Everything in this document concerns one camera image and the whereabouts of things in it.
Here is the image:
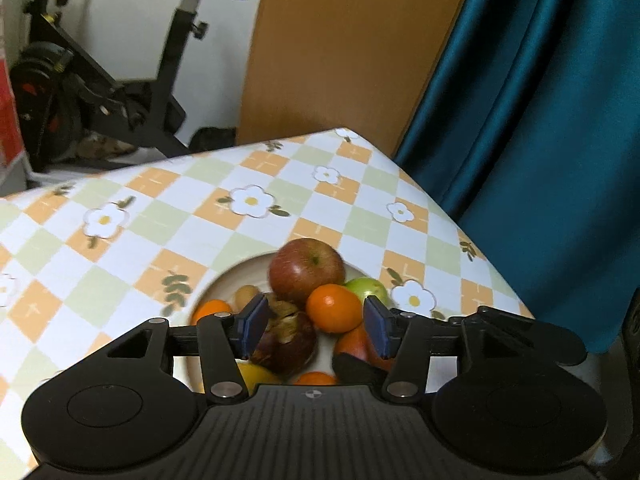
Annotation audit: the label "brown wooden board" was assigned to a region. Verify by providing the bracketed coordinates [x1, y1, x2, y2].
[235, 0, 481, 158]

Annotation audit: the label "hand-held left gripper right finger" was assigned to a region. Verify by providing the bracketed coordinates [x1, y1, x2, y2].
[362, 296, 521, 404]

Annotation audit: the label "red wall poster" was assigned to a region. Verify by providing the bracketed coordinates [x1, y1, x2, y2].
[0, 55, 26, 168]

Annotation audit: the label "small tan round fruit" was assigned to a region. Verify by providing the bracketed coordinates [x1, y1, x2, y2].
[234, 284, 261, 311]

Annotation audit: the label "orange mandarin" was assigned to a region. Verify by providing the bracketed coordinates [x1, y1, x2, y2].
[306, 283, 363, 335]
[292, 371, 338, 386]
[191, 299, 235, 326]

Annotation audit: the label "checked floral tablecloth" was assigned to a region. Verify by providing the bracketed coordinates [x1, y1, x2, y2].
[0, 127, 536, 471]

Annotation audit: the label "red round fruit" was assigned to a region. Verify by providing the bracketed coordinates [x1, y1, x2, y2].
[334, 325, 393, 371]

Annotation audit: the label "brown patterned slippers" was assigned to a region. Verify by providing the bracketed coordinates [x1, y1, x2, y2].
[75, 130, 136, 158]

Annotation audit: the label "teal curtain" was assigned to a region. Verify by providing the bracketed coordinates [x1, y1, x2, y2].
[392, 0, 640, 356]

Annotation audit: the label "yellow lemon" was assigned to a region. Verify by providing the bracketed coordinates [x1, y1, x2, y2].
[236, 360, 283, 393]

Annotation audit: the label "black bag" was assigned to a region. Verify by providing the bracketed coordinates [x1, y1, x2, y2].
[192, 126, 237, 151]

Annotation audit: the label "black exercise bike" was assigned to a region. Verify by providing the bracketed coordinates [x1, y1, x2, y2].
[10, 0, 266, 173]

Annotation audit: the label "large red apple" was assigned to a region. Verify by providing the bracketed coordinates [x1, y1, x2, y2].
[268, 237, 347, 306]

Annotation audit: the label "green round fruit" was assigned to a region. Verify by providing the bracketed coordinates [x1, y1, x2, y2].
[344, 276, 392, 311]

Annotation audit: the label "dark purple mangosteen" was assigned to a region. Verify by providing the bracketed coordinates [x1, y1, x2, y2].
[249, 295, 318, 376]

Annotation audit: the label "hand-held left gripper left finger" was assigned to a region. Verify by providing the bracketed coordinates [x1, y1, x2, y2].
[102, 294, 271, 404]

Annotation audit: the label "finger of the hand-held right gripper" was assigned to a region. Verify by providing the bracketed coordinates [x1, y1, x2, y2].
[450, 305, 587, 367]
[332, 352, 391, 386]

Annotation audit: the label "beige round plate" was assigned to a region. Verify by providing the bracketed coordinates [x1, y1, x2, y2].
[187, 252, 401, 386]

